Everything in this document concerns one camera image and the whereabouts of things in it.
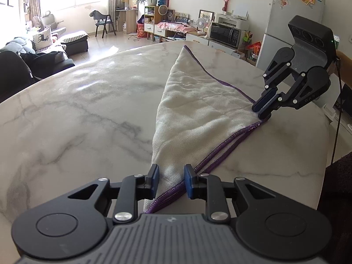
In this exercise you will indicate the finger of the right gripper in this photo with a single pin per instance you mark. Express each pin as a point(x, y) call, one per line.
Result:
point(307, 87)
point(266, 96)

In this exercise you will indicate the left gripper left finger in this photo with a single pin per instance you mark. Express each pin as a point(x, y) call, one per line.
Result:
point(130, 191)

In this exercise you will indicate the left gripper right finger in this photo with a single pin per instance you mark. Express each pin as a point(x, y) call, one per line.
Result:
point(212, 190)

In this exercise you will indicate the white towel purple trim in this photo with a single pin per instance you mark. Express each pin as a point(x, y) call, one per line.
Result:
point(200, 121)

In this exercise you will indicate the white refrigerator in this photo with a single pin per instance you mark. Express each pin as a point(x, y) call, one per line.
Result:
point(277, 34)

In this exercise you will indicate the black microwave oven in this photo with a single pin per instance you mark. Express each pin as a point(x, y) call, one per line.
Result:
point(225, 34)

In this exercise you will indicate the white printer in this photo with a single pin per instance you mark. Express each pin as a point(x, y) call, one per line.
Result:
point(231, 21)

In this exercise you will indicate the low white tv cabinet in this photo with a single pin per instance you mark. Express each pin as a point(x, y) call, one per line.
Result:
point(155, 14)

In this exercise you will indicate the small white desk fan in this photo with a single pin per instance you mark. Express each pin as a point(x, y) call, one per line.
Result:
point(201, 25)

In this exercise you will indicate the framed picture on cabinet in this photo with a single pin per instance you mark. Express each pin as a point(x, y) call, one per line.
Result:
point(208, 16)

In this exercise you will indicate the pink cloth on cabinet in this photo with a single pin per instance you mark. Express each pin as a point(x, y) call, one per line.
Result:
point(176, 27)

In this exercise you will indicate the black jacket on sofa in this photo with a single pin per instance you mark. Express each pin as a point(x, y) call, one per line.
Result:
point(43, 65)

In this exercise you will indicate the dark grey sofa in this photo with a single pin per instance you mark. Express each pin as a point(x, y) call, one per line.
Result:
point(20, 45)

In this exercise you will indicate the dark ottoman checkered top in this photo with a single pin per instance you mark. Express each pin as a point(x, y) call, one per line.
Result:
point(75, 43)

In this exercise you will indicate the wooden desk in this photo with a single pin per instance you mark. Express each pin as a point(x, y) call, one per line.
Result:
point(126, 20)

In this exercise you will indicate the black dining chair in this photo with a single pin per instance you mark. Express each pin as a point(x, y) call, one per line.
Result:
point(104, 20)

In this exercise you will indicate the deer print cushion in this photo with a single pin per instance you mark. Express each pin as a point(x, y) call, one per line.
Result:
point(42, 39)

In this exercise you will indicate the grey office chair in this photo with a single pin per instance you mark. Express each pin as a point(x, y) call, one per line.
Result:
point(49, 21)

